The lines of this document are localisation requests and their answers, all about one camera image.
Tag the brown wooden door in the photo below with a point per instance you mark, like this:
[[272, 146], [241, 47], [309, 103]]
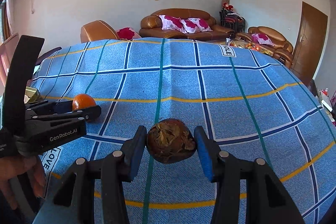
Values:
[[309, 37]]

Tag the orange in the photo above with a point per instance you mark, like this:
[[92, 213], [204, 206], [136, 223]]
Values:
[[82, 100]]

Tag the white magenta floral pillow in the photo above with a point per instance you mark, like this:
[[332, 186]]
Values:
[[262, 39], [170, 22], [197, 25]]

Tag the brown leather armchair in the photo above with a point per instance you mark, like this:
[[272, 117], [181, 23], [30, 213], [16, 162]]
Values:
[[97, 31], [270, 31]]

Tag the curtain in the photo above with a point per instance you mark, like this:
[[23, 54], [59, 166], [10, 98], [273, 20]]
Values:
[[8, 16]]

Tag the stacked black chairs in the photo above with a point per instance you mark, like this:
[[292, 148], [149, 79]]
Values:
[[233, 20]]

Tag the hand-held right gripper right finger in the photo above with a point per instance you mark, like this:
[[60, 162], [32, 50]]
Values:
[[203, 153]]

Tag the person's left hand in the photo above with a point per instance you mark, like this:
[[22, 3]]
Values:
[[15, 167]]

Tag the red plush toy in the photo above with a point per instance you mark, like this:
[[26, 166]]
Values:
[[227, 6]]

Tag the brown leather sofa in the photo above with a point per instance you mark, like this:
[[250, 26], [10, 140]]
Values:
[[149, 22]]

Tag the red floral pillow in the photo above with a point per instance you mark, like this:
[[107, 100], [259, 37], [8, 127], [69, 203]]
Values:
[[128, 33]]

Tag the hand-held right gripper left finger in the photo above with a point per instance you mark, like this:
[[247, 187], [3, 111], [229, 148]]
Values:
[[136, 151]]

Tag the white box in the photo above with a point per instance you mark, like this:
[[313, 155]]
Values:
[[325, 104]]

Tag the coffee table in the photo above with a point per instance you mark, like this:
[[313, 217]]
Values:
[[223, 47]]

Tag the plate of oranges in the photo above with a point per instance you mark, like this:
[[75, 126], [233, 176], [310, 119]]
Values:
[[252, 47]]

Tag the gold tin tray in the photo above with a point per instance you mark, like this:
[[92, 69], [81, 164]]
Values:
[[32, 94]]

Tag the low tv cabinet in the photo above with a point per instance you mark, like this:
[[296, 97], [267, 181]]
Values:
[[313, 87]]

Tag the pink electric kettle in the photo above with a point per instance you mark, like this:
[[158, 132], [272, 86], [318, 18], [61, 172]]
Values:
[[6, 56]]

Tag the blue checked tablecloth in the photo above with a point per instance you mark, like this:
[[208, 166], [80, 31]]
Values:
[[183, 87]]

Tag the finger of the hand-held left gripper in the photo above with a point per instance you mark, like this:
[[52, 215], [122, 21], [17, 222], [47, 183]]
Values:
[[90, 112], [63, 106]]

